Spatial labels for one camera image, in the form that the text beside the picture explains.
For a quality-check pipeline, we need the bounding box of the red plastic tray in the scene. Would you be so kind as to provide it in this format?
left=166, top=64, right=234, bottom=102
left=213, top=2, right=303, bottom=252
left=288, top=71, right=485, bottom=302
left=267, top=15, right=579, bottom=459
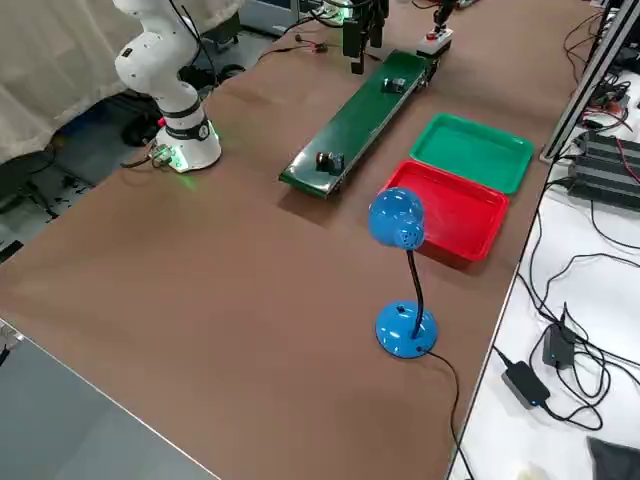
left=378, top=159, right=510, bottom=263

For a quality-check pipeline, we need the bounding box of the dark grey cloth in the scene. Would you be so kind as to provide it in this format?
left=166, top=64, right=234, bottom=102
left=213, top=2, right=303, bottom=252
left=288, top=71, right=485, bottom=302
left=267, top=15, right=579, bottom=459
left=585, top=435, right=640, bottom=480

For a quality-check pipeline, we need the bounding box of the grey push-button control box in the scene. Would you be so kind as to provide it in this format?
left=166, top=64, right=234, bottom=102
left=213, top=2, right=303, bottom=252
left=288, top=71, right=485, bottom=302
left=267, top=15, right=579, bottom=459
left=416, top=28, right=455, bottom=58

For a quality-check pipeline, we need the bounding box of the black finned power supply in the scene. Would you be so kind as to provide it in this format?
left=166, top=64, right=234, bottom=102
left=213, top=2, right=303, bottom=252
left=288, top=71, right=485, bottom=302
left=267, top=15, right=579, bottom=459
left=579, top=130, right=640, bottom=174
left=567, top=153, right=640, bottom=211

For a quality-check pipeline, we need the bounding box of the red-capped push-button part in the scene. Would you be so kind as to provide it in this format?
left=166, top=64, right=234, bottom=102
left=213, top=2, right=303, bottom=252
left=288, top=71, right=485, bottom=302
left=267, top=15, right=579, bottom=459
left=315, top=150, right=346, bottom=175

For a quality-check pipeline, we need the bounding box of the white cloth curtain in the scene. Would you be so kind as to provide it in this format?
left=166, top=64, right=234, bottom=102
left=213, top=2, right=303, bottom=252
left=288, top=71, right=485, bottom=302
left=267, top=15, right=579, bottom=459
left=0, top=0, right=246, bottom=166

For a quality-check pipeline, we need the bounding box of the aluminium profile beam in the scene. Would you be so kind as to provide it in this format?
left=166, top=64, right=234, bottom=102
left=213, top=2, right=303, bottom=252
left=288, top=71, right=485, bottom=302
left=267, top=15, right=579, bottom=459
left=542, top=0, right=640, bottom=161

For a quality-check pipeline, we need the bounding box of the green conveyor belt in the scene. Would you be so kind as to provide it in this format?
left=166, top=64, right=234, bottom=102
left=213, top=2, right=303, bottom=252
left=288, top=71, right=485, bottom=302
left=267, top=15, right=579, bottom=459
left=278, top=48, right=442, bottom=202

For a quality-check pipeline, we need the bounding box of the black power adapter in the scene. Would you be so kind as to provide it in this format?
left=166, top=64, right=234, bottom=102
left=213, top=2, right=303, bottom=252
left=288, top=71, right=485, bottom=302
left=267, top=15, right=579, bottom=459
left=542, top=322, right=577, bottom=371
left=501, top=360, right=551, bottom=411

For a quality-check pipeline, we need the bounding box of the grey metal side table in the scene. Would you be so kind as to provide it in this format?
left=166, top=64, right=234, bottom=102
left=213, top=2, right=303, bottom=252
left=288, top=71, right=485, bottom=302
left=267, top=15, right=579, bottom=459
left=0, top=319, right=221, bottom=480

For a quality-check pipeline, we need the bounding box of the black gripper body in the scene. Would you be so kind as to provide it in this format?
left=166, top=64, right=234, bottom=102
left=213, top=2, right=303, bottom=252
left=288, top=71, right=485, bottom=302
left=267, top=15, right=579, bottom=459
left=348, top=0, right=391, bottom=22

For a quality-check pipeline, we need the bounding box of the blue desk lamp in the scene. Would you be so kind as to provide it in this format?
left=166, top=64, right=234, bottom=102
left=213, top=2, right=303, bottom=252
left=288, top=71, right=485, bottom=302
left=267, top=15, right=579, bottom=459
left=367, top=187, right=443, bottom=360

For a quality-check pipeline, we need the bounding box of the black lamp cable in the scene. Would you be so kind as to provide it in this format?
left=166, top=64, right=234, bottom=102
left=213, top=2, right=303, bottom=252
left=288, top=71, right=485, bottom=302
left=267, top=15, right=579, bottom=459
left=423, top=349, right=474, bottom=480

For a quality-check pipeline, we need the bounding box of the red black conveyor wire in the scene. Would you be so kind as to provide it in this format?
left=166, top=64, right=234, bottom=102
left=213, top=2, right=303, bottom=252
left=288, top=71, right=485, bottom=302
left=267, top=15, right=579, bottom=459
left=257, top=34, right=351, bottom=64

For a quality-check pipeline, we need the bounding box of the green plastic tray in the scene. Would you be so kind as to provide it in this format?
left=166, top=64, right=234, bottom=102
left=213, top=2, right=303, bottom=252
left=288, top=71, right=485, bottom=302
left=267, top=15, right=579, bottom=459
left=409, top=113, right=536, bottom=195

